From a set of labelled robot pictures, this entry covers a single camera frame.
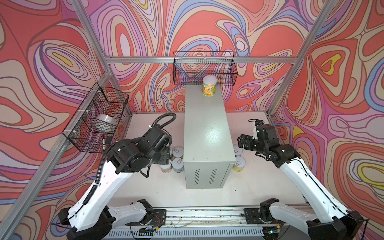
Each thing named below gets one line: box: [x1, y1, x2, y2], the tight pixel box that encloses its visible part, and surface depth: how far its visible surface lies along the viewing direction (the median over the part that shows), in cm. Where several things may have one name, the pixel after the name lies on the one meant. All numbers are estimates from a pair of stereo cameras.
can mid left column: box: [159, 163, 173, 173], surface depth 87 cm
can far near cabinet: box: [172, 147, 184, 158], surface depth 60 cm
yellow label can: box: [232, 156, 246, 172], surface depth 90 cm
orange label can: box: [202, 75, 217, 97], surface depth 79 cm
